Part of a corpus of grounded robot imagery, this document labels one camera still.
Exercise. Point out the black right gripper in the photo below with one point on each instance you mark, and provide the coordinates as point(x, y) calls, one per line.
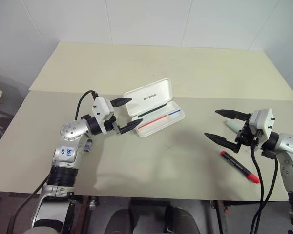
point(245, 135)

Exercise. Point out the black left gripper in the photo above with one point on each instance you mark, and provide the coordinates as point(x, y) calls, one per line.
point(110, 124)

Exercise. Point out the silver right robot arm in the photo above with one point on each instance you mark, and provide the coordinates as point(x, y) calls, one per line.
point(289, 151)

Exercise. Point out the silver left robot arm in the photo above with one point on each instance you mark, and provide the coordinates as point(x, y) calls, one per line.
point(69, 130)

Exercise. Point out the white open pencil case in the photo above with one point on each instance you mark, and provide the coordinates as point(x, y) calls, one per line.
point(146, 97)

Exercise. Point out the small gray-purple plastic bottle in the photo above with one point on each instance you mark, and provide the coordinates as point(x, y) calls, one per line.
point(88, 145)

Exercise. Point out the pale green highlighter pen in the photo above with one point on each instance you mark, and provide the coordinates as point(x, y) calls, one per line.
point(232, 125)

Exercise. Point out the thin red pen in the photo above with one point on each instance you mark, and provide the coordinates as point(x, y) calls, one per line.
point(152, 122)

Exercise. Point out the thin black pen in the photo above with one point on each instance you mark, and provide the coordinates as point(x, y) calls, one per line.
point(153, 110)

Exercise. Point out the black marker with red cap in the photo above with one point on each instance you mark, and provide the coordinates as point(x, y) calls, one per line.
point(234, 163)

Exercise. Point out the thin blue pen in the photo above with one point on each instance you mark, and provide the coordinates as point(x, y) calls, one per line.
point(174, 112)

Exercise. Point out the rusty metal table leg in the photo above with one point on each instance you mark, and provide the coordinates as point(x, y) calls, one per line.
point(88, 214)
point(221, 217)

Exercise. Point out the dark rounded shape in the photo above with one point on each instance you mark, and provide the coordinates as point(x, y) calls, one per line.
point(120, 221)
point(174, 219)

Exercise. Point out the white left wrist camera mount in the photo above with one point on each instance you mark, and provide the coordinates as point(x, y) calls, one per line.
point(100, 107)

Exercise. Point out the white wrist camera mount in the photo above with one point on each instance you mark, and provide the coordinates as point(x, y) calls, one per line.
point(265, 124)
point(100, 107)

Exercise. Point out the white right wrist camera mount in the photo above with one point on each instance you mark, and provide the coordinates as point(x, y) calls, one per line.
point(265, 124)

